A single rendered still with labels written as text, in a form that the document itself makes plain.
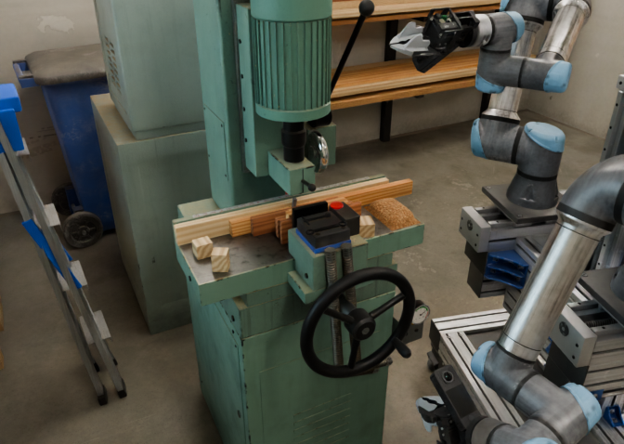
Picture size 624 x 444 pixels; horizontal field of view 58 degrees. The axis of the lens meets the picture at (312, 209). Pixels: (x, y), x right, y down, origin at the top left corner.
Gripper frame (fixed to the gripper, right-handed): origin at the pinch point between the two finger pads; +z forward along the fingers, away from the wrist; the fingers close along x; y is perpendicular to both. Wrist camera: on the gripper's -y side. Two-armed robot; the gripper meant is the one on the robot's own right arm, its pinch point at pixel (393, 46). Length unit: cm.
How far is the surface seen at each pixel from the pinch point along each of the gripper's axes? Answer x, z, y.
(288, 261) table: 33, 32, -30
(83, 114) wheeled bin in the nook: -105, 59, -150
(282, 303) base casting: 40, 33, -40
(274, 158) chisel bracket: 6.6, 25.8, -28.7
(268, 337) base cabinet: 45, 37, -47
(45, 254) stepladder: -9, 84, -89
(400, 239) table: 34.6, 0.3, -32.3
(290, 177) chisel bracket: 14.9, 25.6, -24.6
